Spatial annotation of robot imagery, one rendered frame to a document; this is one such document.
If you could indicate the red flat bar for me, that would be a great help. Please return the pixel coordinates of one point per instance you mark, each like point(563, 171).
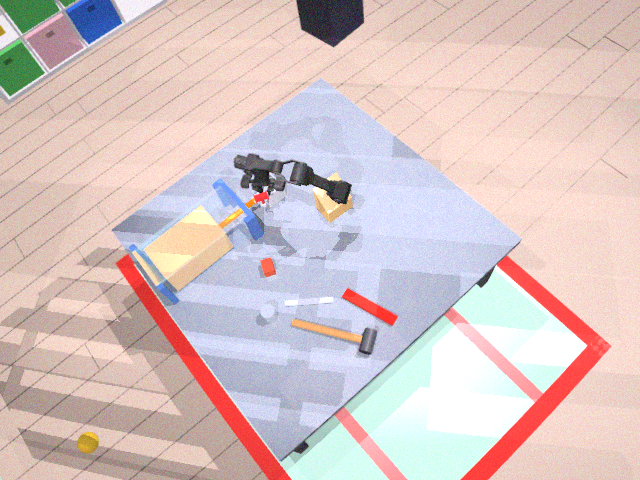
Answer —
point(370, 307)

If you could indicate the mallet with wooden handle and black head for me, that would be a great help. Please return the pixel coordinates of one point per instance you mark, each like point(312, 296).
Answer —
point(367, 340)

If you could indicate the white cylinder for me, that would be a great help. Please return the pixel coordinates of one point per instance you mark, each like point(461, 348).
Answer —
point(268, 313)

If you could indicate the white flat bar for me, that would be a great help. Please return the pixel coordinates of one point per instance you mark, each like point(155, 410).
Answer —
point(309, 301)

